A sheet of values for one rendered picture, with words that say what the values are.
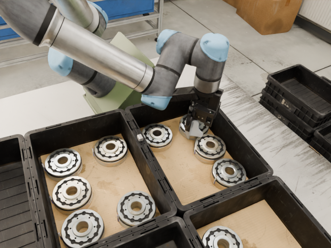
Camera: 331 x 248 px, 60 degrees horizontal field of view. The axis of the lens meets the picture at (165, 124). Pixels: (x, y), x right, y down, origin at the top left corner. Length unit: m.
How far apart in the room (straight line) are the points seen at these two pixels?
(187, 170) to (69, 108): 0.62
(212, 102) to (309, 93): 1.23
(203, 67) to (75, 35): 0.33
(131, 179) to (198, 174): 0.20
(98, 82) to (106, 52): 0.42
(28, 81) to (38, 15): 2.06
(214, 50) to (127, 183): 0.45
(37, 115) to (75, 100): 0.17
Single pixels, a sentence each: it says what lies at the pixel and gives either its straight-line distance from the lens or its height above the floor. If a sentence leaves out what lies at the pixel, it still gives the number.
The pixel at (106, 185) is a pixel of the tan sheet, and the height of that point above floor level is 0.83.
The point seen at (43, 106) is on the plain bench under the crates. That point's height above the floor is 0.70.
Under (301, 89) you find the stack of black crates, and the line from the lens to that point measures 2.03.
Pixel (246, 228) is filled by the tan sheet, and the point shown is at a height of 0.83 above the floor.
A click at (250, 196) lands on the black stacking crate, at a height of 0.89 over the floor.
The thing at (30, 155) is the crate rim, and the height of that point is 0.92.
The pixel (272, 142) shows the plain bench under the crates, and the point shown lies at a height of 0.70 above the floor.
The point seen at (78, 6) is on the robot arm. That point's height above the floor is 1.20.
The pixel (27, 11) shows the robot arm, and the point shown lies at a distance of 0.67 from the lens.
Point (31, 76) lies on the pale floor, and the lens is 2.77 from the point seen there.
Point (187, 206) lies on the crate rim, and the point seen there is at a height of 0.93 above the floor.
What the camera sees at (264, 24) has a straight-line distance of 3.63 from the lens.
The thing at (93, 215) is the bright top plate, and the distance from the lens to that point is 0.80.
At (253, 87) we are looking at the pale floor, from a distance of 2.77.
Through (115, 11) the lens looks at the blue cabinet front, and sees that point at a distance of 2.84.
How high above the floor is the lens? 1.56
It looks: 45 degrees down
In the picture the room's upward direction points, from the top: 6 degrees clockwise
